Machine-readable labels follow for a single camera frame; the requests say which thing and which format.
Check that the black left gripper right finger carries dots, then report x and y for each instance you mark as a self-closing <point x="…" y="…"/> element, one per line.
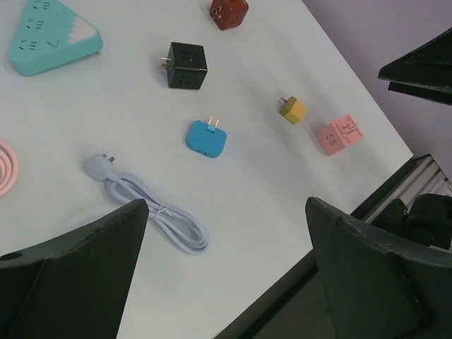
<point x="378" y="285"/>

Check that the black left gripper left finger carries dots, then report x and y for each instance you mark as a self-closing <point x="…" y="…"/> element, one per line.
<point x="74" y="285"/>

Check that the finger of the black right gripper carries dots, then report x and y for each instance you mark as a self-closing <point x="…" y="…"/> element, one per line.
<point x="424" y="72"/>

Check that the pink cube socket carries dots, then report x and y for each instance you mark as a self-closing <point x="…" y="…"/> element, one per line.
<point x="339" y="135"/>

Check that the black cube socket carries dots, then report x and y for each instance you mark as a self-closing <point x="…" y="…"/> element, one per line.
<point x="186" y="66"/>

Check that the teal triangular power strip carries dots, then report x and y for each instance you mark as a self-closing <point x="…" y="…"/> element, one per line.
<point x="50" y="35"/>

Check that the yellow small plug adapter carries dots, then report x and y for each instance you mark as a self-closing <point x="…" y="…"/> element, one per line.
<point x="292" y="109"/>

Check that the blue flat plug adapter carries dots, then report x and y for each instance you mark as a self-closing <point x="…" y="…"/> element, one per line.
<point x="206" y="138"/>

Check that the dark red cube socket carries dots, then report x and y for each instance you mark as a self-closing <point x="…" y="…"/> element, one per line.
<point x="228" y="13"/>

